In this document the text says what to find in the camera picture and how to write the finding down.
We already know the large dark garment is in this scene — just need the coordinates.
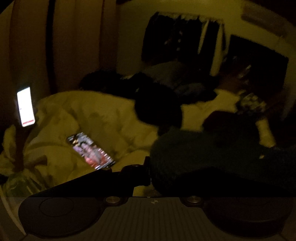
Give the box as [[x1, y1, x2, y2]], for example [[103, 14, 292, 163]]
[[134, 85, 278, 200]]

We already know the white floral duvet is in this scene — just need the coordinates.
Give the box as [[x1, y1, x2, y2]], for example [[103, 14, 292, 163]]
[[1, 91, 275, 199]]

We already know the checkered folded cloth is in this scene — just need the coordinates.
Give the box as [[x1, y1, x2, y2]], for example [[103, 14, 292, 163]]
[[238, 93, 266, 112]]

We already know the glowing white phone screen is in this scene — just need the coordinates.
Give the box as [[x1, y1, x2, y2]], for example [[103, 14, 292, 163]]
[[16, 87, 35, 127]]

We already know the dark wall television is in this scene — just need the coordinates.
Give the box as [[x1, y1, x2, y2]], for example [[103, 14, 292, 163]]
[[221, 35, 289, 102]]

